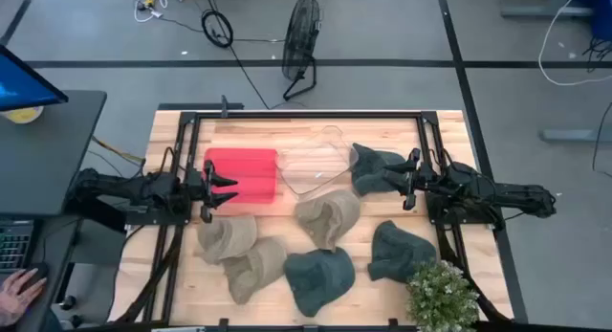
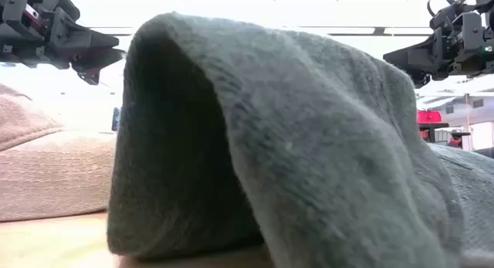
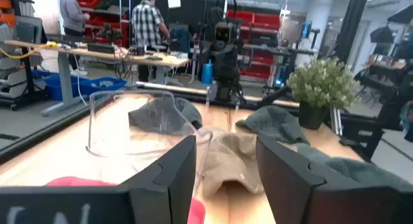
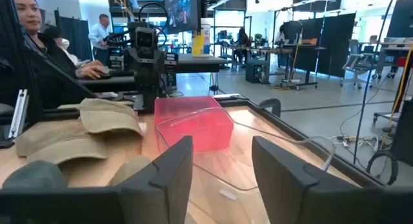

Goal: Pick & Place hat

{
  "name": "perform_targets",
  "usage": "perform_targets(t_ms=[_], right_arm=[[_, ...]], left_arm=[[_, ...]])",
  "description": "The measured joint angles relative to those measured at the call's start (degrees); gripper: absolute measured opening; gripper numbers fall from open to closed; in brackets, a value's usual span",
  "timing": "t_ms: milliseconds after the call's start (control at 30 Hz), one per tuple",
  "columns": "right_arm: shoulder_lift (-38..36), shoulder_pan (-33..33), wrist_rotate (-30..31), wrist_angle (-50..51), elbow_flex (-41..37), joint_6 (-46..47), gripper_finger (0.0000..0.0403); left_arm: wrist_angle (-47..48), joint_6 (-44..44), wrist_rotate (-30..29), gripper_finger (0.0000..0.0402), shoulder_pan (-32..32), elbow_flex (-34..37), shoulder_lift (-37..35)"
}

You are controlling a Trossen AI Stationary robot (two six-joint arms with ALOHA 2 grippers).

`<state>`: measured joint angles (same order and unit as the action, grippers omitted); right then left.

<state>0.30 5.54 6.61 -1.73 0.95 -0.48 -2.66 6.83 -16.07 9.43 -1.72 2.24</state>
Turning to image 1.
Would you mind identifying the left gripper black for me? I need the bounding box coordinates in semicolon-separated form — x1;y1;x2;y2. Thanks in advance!
186;159;239;224

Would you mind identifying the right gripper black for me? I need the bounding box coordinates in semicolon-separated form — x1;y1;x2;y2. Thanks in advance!
382;147;438;211

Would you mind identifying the dark grey knit hat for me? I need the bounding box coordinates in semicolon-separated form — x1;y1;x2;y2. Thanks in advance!
366;219;438;284
350;142;408;198
282;246;357;319

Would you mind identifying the tan knit hat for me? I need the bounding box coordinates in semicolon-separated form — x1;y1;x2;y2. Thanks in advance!
293;188;361;253
221;236;289;306
196;213;259;266

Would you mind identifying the red folded cloth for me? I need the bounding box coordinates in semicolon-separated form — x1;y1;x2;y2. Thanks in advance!
204;146;280;206

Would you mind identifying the clear plastic bin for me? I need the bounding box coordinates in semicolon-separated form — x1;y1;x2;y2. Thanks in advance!
275;124;361;202

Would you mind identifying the green potted plant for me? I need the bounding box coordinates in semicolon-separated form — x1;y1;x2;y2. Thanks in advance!
405;259;481;332

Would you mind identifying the black floor fan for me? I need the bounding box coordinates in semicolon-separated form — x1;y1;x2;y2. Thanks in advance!
280;0;323;102

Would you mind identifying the grey desk foot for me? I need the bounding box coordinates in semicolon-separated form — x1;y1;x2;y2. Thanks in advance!
538;127;612;144
500;5;595;20

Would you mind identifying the black desk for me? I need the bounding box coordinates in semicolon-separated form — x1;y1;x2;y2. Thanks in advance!
0;89;108;219

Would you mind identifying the black computer mouse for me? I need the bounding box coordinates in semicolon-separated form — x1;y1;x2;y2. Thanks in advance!
27;261;51;281

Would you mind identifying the yellow tape roll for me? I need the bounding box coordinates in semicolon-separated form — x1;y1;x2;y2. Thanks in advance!
0;105;46;125

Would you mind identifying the black keyboard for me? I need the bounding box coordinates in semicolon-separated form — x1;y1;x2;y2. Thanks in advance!
0;219;35;275

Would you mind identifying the computer monitor blue screen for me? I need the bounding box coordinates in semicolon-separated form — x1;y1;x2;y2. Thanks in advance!
0;44;70;113

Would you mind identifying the person's hand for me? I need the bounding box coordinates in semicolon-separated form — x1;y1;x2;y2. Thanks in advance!
0;267;49;329

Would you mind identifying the blue cabinet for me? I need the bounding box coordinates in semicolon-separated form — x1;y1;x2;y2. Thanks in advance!
548;0;612;42

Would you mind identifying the coiled black cable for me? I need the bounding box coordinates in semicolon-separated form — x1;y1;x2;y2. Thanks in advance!
200;9;235;50

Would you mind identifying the long white cable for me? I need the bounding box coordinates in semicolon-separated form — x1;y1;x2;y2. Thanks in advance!
536;0;612;88

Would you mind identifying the white cable bundle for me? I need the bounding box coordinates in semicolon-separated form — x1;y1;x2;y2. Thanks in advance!
132;0;186;24

